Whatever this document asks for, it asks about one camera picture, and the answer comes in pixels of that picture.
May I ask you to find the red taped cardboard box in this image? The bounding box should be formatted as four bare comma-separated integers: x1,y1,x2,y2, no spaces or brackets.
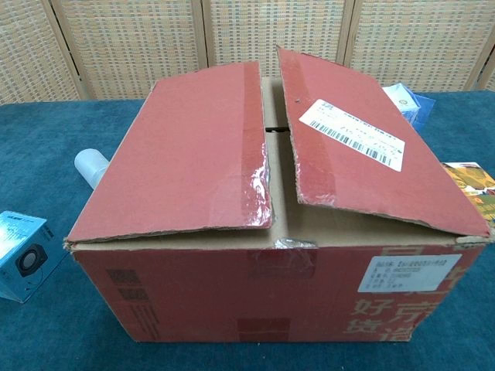
63,45,495,344

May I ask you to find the white plastic squeeze bottle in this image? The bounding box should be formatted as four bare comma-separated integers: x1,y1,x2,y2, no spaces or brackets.
73,148,111,190

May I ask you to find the white blue tissue pack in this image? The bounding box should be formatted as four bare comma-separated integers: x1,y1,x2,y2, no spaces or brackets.
381,83,436,131

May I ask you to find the woven wooden folding screen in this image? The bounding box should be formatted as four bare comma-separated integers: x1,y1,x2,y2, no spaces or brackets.
0,0,495,105

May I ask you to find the orange yellow printed carton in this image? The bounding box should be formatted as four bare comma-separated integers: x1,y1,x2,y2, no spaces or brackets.
440,161,495,223

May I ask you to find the light blue speaker carton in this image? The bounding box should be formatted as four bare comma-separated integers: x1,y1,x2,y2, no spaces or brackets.
0,210,70,305

